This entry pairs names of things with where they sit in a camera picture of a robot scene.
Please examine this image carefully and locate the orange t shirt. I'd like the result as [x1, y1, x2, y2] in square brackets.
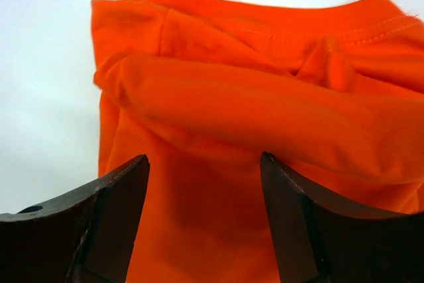
[91, 0, 423, 282]

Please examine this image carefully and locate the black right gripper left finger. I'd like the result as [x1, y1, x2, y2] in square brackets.
[1, 155, 150, 282]

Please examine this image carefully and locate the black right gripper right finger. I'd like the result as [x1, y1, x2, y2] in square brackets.
[260, 152, 423, 283]

